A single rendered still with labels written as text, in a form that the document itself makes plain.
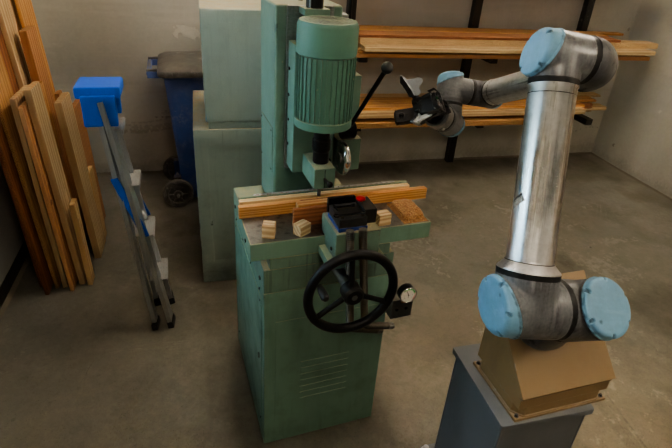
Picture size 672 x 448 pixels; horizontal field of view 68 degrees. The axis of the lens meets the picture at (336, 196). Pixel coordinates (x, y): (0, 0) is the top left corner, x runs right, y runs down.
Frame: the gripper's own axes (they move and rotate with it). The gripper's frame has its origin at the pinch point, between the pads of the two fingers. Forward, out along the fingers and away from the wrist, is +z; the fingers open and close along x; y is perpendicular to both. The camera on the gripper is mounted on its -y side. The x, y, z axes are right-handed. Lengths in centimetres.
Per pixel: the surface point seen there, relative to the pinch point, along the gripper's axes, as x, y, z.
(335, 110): 1.1, -15.6, 14.2
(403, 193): 19.5, -19.0, -28.1
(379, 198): 20.1, -25.4, -21.6
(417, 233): 35.4, -15.6, -23.1
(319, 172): 13.1, -30.9, 4.8
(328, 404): 86, -73, -36
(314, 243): 34, -38, 5
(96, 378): 58, -162, 0
